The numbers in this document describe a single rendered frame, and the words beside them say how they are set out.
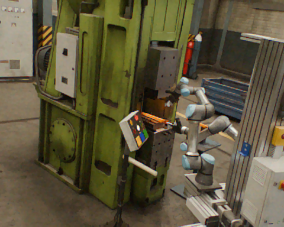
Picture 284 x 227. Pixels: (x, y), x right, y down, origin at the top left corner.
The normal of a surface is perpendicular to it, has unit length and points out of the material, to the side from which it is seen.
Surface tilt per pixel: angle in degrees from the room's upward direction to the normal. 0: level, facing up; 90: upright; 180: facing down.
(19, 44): 90
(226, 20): 90
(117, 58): 89
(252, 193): 90
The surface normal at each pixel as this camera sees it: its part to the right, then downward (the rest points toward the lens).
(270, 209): 0.39, 0.36
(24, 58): 0.62, 0.33
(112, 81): -0.66, 0.14
